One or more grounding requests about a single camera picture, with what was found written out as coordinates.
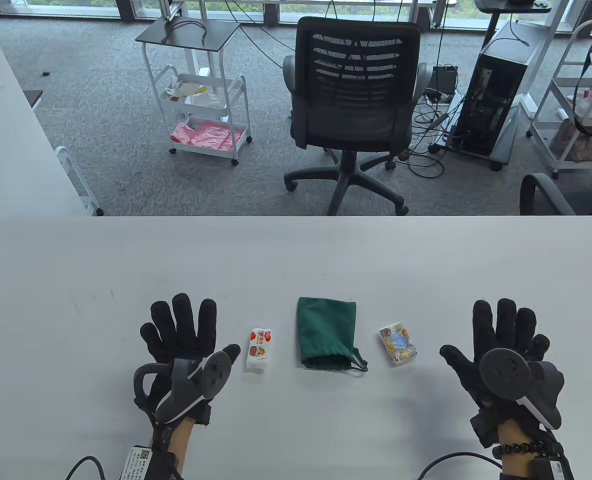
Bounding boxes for person's right hand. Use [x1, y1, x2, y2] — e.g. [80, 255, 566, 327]
[440, 298, 552, 448]

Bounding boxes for person's left hand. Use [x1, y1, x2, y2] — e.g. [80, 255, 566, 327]
[133, 293, 242, 426]

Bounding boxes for white red snack packet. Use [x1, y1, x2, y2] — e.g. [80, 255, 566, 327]
[246, 328, 273, 373]

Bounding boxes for colourful printed snack packet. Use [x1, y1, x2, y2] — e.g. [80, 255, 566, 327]
[378, 322, 418, 367]

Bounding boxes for dark green drawstring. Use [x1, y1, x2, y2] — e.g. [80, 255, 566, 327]
[346, 347, 369, 373]

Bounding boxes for green drawstring bag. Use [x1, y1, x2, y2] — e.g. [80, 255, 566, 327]
[296, 297, 369, 373]

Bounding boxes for person's right forearm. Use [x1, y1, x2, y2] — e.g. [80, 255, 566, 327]
[496, 420, 574, 480]

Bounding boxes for person's left forearm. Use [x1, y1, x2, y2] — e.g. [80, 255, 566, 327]
[151, 417, 197, 480]

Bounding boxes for white plastic bag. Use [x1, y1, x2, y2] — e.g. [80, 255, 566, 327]
[165, 75, 227, 108]

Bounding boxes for grey right hand controller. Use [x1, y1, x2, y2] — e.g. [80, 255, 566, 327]
[479, 347, 566, 431]

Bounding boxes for grey hand controller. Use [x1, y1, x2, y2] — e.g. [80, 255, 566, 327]
[479, 347, 566, 431]
[133, 351, 234, 425]

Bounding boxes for grey left hand controller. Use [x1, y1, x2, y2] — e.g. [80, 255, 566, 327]
[133, 351, 234, 425]

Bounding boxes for dark grey chair armrest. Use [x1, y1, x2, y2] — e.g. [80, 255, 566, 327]
[519, 172, 592, 217]

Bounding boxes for black labelled left wrist module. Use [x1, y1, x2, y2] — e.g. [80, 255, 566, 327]
[121, 445, 177, 480]

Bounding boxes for grey computer tower stand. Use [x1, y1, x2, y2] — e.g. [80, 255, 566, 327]
[428, 95, 522, 172]

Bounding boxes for pink plastic bags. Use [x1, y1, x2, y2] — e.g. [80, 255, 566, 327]
[171, 120, 234, 151]

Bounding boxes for white metal rack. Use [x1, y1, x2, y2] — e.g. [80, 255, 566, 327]
[53, 146, 105, 217]

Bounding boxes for black computer tower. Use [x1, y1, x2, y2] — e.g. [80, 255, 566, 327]
[458, 22, 544, 157]

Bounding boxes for black box on floor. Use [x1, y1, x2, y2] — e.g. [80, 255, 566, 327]
[432, 65, 459, 91]

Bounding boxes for black mesh office chair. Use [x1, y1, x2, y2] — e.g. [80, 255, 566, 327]
[282, 16, 434, 217]

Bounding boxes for white desk leg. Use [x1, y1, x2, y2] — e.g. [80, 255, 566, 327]
[518, 0, 584, 118]

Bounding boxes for white cart with dark top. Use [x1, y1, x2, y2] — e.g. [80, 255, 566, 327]
[135, 16, 253, 167]

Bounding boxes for dark standing desk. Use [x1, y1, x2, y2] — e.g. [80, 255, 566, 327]
[474, 0, 552, 48]

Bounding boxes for black bead bracelet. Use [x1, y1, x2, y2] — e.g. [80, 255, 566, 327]
[492, 440, 542, 458]

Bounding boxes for black right module cable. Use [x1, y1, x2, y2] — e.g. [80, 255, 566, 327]
[418, 451, 504, 480]

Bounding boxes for black module cable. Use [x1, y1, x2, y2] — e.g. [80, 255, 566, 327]
[65, 456, 107, 480]
[418, 451, 504, 480]

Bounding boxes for black left module cable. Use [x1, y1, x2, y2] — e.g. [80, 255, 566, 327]
[65, 456, 107, 480]

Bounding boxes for tangle of black floor cables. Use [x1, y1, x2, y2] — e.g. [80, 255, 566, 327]
[398, 90, 464, 178]

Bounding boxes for white wire shelf cart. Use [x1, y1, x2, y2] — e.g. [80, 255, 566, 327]
[526, 20, 592, 180]

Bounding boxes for black cable on cart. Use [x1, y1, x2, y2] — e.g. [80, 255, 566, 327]
[163, 17, 208, 48]

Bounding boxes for aluminium frame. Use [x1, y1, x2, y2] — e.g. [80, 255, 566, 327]
[158, 0, 184, 22]

